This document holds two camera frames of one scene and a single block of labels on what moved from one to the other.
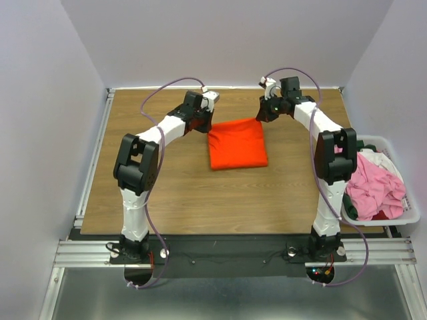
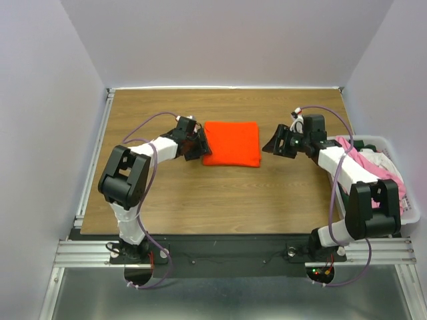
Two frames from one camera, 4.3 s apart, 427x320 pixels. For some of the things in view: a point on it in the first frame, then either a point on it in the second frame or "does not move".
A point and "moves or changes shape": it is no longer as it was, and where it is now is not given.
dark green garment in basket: [360, 145] does not move
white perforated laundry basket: [411, 213] does not move
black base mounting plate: [230, 256] does not move
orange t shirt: [237, 144] moves or changes shape
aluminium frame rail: [96, 254] does not move
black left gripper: [207, 126] → [203, 148]
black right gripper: [264, 114] → [282, 132]
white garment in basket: [381, 160] does not move
